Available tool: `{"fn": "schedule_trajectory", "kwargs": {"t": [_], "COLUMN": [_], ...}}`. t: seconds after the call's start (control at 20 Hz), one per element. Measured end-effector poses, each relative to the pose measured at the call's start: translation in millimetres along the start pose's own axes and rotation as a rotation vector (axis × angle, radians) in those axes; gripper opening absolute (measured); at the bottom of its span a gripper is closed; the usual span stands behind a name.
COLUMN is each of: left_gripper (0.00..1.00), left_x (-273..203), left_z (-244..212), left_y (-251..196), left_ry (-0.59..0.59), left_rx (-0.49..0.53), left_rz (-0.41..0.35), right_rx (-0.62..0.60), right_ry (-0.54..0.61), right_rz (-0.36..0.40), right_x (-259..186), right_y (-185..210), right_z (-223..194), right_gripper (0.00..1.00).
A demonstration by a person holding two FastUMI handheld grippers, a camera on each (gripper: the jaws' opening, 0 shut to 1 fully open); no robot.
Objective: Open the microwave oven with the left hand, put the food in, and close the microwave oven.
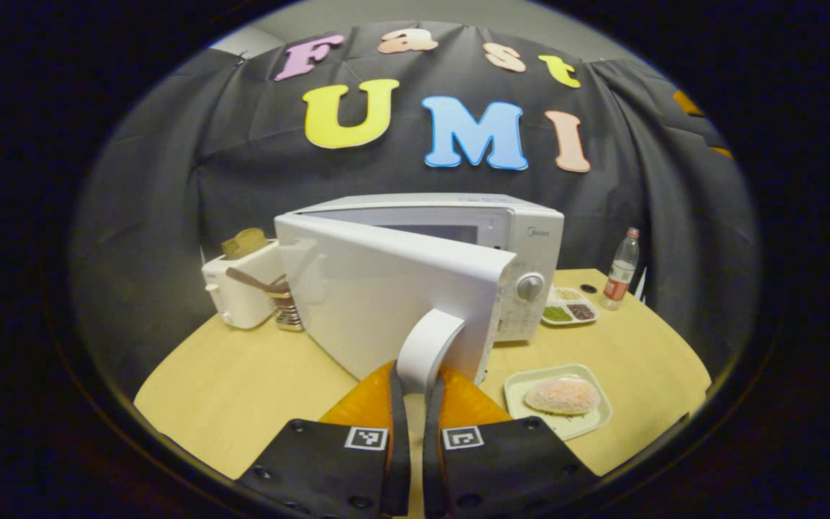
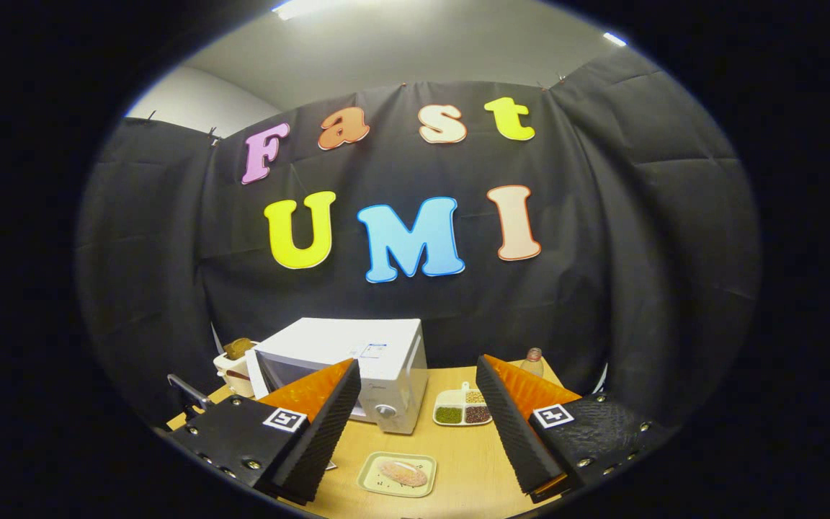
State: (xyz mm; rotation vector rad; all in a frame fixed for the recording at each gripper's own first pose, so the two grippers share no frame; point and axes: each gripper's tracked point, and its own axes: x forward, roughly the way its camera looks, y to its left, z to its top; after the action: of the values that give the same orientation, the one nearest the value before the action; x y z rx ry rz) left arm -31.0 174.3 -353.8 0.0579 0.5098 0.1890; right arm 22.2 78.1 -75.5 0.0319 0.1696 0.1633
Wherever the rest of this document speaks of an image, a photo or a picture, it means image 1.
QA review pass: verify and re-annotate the divided dish of beans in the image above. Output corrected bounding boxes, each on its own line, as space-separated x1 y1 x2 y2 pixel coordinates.
541 286 599 327

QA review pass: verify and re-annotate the pale green rectangular plate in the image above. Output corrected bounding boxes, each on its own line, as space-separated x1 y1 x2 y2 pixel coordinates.
504 363 614 441

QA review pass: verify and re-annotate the black backdrop cloth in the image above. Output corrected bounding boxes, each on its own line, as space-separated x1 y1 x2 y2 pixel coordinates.
73 22 758 404

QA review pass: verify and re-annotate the clear bottle with red label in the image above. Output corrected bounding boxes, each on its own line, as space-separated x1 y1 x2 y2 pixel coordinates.
600 227 641 311

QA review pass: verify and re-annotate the brown wooden spoon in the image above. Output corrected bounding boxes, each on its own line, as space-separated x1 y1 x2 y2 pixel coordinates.
226 267 290 295

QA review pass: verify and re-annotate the brown bread slice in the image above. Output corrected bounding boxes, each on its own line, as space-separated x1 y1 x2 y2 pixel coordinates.
220 228 270 260

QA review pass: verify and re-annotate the white microwave oven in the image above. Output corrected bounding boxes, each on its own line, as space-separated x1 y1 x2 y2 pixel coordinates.
273 192 566 396

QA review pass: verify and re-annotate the white toaster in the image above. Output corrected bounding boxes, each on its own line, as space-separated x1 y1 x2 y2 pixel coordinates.
201 240 282 331

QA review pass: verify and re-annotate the ribbed metal holder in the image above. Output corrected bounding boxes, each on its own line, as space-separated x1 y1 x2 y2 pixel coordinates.
271 288 305 332

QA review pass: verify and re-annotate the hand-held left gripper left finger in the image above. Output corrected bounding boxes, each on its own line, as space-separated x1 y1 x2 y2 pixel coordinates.
233 360 413 518

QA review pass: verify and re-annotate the pink breaded meat patty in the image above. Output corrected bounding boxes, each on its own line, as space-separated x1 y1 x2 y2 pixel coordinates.
525 375 602 416

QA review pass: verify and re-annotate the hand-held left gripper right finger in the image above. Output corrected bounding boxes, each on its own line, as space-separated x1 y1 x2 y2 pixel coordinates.
422 364 601 518

